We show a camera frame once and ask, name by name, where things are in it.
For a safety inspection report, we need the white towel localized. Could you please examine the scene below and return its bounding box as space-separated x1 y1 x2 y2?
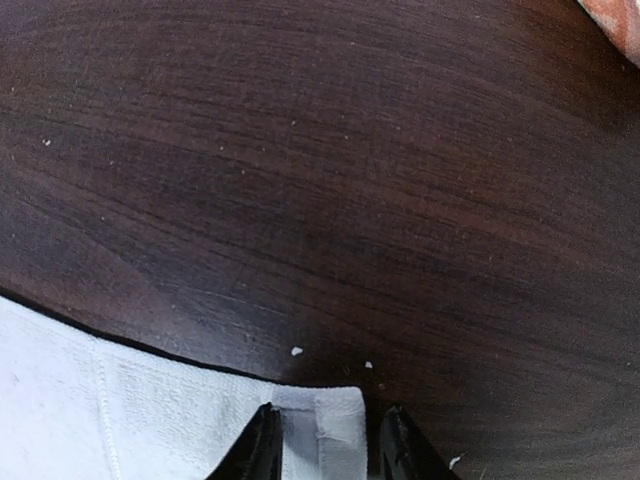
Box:
1 300 367 479

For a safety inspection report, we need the orange patterned towel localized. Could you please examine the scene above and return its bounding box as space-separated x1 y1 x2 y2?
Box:
578 0 640 66

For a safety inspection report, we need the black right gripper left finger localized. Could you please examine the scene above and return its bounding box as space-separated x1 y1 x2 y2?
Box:
206 403 281 480

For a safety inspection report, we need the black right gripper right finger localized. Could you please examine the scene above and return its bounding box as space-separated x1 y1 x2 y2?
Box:
379 405 458 480

